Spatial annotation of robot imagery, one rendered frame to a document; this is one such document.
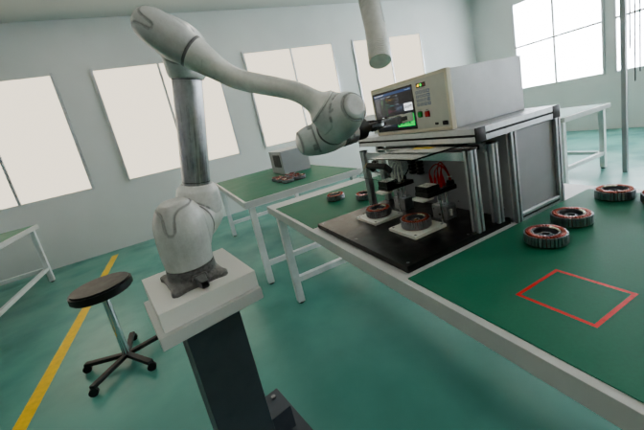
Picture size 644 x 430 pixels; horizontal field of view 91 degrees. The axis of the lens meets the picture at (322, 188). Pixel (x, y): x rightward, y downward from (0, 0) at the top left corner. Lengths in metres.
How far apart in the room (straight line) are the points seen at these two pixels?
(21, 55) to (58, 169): 1.54
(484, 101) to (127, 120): 5.09
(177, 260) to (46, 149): 4.85
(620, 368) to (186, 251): 1.02
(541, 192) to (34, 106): 5.76
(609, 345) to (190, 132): 1.21
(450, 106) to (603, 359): 0.78
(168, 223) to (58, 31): 5.11
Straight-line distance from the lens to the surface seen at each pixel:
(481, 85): 1.31
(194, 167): 1.24
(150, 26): 1.10
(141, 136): 5.65
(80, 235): 5.89
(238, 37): 6.06
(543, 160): 1.42
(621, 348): 0.81
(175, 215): 1.07
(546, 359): 0.75
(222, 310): 1.10
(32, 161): 5.89
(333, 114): 0.85
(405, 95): 1.34
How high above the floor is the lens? 1.24
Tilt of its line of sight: 12 degrees down
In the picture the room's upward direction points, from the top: 12 degrees counter-clockwise
